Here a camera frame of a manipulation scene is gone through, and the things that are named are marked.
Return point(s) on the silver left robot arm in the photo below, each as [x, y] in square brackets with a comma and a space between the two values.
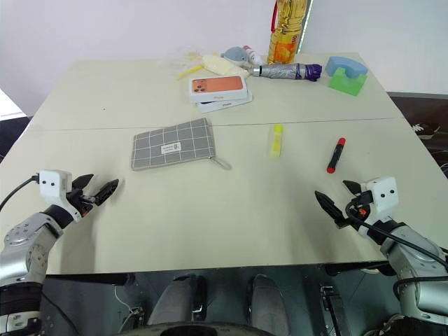
[21, 241]

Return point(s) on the white phone box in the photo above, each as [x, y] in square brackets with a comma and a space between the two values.
[227, 104]

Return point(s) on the yellow cooking oil bottle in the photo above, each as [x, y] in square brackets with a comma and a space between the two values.
[285, 35]

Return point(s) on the yellow highlighter pen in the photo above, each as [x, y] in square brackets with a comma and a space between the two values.
[276, 141]

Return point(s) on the black table frame bar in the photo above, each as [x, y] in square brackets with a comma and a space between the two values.
[353, 270]
[87, 279]

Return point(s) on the red and black marker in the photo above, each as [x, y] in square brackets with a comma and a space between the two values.
[335, 157]

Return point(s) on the orange phone box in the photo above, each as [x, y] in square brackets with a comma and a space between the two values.
[217, 87]

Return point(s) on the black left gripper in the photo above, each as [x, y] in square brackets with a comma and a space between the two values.
[83, 203]

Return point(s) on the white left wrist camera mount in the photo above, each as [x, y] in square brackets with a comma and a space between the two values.
[52, 183]

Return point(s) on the grey checked fabric pouch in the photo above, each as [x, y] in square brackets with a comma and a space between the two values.
[173, 145]

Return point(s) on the grey shark plush toy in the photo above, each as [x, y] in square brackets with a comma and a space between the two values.
[235, 56]

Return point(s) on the small white pink bottle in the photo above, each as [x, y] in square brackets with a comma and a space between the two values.
[252, 55]

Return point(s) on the yellow plastic stick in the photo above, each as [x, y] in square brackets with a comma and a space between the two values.
[189, 71]

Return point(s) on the cream plush cloth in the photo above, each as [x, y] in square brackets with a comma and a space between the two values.
[220, 64]

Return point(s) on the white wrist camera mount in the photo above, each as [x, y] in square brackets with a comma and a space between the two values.
[52, 183]
[383, 196]

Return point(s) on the dark rounded robot torso edge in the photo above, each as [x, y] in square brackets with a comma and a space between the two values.
[192, 330]

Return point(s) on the blue foam arch block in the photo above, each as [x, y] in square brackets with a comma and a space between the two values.
[341, 64]

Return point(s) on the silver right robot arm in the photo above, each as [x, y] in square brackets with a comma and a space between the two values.
[416, 255]

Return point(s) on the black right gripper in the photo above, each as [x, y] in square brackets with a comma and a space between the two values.
[358, 211]

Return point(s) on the grey rounded robot leg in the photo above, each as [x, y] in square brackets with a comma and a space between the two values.
[267, 304]
[175, 301]

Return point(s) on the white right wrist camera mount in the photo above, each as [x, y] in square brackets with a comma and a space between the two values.
[383, 196]

